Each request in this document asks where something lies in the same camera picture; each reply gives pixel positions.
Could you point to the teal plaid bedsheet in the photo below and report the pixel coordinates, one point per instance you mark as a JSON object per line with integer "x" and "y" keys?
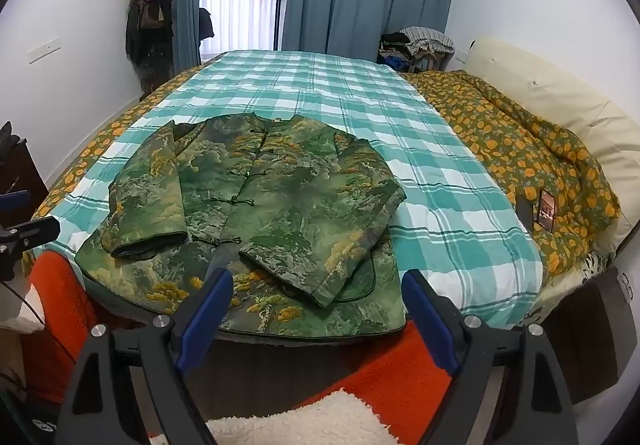
{"x": 350, "y": 90}

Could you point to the brown clothes on wall hook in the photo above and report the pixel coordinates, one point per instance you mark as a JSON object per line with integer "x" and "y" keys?
{"x": 150, "y": 15}

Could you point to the dark wooden bed frame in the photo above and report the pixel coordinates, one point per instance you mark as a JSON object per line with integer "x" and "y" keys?
{"x": 585, "y": 335}

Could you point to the white wall switch plate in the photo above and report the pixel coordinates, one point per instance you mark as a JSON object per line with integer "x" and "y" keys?
{"x": 45, "y": 51}

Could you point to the smartphone with lit screen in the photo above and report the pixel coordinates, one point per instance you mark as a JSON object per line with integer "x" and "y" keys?
{"x": 546, "y": 211}

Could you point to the orange floral quilt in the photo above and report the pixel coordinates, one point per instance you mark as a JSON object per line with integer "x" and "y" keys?
{"x": 525, "y": 135}

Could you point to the dark flat phone case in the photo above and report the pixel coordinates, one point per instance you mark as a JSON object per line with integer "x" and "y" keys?
{"x": 525, "y": 214}

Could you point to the orange fuzzy blanket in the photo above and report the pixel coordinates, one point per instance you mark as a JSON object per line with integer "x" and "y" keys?
{"x": 390, "y": 375}

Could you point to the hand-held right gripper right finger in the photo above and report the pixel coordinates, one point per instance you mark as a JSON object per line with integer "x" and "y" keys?
{"x": 430, "y": 320}

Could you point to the cream padded headboard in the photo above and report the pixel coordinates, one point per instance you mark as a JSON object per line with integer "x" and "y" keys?
{"x": 550, "y": 75}

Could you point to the dark garment by window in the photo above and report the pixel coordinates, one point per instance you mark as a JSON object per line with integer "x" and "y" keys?
{"x": 205, "y": 30}

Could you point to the white fluffy rug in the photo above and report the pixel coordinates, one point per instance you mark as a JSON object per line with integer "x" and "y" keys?
{"x": 300, "y": 417}

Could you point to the green patterned padded jacket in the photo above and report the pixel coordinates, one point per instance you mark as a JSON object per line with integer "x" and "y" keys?
{"x": 280, "y": 205}

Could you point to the dark wooden cabinet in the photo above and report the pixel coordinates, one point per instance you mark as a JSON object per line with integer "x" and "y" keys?
{"x": 22, "y": 180}

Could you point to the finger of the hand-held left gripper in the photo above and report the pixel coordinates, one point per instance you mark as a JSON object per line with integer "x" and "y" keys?
{"x": 35, "y": 230}
{"x": 12, "y": 200}

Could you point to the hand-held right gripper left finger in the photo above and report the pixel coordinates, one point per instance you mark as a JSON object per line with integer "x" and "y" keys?
{"x": 210, "y": 315}

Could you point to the pile of folded clothes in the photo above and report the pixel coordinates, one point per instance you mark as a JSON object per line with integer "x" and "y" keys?
{"x": 420, "y": 47}

